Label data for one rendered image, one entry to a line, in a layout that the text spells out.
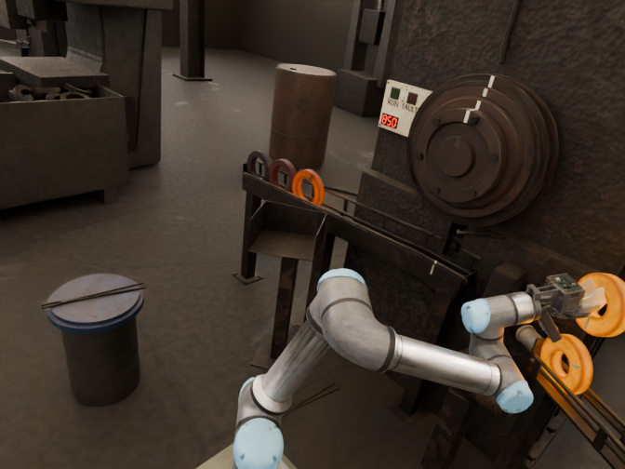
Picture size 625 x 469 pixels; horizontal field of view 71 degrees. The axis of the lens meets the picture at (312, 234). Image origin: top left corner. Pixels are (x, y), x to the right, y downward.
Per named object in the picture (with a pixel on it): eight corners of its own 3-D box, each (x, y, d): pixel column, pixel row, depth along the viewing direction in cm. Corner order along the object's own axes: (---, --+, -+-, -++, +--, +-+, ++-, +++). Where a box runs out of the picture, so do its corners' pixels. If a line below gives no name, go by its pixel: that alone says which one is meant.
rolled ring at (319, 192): (289, 170, 206) (295, 169, 208) (294, 208, 211) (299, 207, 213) (316, 169, 193) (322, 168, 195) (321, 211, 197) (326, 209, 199)
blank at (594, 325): (594, 263, 114) (583, 262, 114) (645, 292, 100) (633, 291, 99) (573, 314, 120) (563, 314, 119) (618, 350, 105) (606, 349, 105)
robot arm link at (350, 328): (339, 331, 82) (550, 391, 93) (334, 295, 92) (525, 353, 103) (315, 373, 87) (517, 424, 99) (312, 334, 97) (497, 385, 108)
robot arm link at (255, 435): (226, 495, 105) (232, 460, 98) (232, 443, 116) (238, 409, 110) (276, 498, 106) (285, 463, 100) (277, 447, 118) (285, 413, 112)
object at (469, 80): (404, 191, 168) (436, 60, 146) (523, 246, 139) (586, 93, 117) (393, 194, 163) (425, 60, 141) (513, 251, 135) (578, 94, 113)
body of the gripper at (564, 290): (590, 289, 101) (539, 300, 101) (582, 318, 106) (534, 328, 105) (568, 271, 108) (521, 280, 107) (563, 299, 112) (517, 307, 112)
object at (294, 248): (253, 333, 216) (265, 200, 183) (305, 346, 213) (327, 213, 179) (238, 362, 198) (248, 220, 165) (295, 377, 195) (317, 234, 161)
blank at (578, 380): (551, 388, 125) (540, 388, 125) (548, 332, 128) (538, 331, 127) (595, 400, 110) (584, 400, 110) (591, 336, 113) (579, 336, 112)
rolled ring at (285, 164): (294, 165, 204) (299, 164, 206) (269, 155, 216) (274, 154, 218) (291, 202, 212) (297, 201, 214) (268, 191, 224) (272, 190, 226)
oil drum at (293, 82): (299, 146, 494) (309, 62, 452) (336, 164, 458) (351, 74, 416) (256, 153, 456) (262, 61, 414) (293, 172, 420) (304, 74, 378)
